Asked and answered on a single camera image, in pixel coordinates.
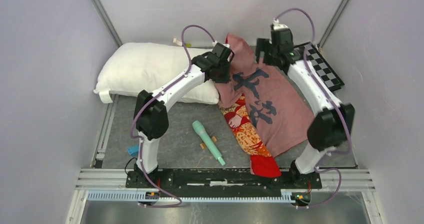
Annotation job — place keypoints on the black white checkerboard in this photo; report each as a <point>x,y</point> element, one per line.
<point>321,66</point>

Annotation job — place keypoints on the white pillow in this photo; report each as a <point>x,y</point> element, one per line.
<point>141,66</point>

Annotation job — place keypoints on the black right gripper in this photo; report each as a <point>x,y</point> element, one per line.
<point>264,44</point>

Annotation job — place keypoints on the blue block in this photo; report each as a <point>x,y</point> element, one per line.
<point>133,151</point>

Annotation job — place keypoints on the teal toy microphone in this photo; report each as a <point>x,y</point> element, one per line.
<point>201,132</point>

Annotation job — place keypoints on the pink red patterned pillowcase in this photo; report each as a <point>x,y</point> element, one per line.
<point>263,110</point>

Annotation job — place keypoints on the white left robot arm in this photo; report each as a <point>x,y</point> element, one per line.
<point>151,122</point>

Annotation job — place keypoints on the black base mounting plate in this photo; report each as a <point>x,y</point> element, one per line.
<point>219,182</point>

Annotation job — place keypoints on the small toy bottle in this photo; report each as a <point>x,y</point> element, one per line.
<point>180,43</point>

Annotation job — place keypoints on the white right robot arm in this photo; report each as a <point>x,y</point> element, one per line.
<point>333,120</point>

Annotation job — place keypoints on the light blue cable duct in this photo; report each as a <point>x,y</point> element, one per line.
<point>141,196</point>

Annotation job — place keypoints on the small wooden block left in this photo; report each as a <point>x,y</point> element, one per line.
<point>202,146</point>

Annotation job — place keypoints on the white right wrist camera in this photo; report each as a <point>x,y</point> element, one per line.
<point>278,27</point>

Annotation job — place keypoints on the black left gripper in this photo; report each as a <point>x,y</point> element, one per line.
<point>225,78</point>

